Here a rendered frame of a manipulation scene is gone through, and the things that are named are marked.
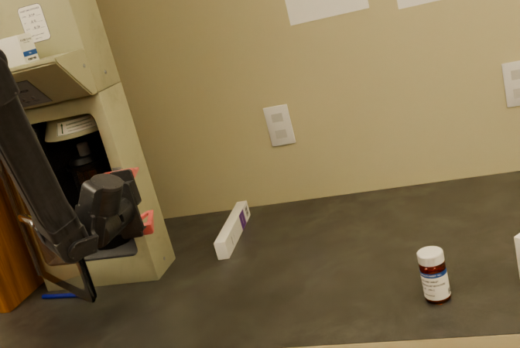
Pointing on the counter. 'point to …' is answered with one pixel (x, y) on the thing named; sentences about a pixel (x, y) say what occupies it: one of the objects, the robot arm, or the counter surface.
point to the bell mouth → (70, 127)
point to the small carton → (19, 49)
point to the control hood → (58, 76)
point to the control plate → (31, 94)
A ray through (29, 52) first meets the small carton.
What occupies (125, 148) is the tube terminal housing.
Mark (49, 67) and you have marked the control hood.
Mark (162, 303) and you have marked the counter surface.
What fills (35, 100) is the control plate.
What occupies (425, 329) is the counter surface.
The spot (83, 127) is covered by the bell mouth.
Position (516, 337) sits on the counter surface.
